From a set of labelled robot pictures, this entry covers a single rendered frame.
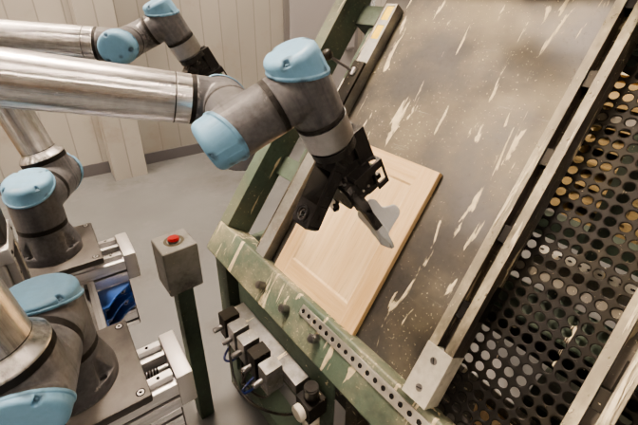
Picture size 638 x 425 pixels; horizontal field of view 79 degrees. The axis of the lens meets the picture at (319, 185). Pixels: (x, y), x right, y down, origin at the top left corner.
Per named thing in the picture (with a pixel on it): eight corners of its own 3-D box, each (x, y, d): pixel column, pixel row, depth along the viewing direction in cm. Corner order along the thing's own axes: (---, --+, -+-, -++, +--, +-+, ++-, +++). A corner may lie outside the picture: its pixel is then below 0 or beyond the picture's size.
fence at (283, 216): (263, 252, 135) (254, 250, 132) (392, 10, 132) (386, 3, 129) (272, 260, 132) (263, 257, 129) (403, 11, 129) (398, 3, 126)
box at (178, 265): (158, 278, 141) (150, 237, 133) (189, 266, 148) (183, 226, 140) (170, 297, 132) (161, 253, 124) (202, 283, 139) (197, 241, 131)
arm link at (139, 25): (96, 38, 92) (136, 16, 92) (110, 33, 102) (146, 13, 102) (118, 68, 96) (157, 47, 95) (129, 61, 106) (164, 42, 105)
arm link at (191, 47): (173, 49, 100) (164, 46, 106) (183, 64, 103) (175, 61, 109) (197, 34, 101) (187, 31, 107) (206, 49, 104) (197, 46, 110)
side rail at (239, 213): (241, 226, 157) (219, 219, 149) (369, -17, 153) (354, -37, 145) (249, 232, 152) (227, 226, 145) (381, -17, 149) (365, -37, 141)
